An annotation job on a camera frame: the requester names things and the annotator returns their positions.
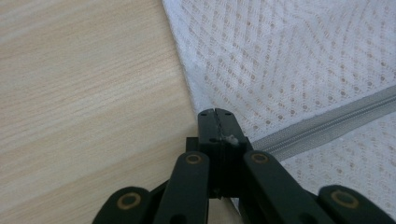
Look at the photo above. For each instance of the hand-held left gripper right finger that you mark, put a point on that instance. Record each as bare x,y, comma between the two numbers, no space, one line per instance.
230,155

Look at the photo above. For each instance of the white mesh laundry bag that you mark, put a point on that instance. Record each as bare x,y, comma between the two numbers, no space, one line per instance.
280,46

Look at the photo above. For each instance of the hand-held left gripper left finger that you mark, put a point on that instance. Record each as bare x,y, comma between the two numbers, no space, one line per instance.
208,130

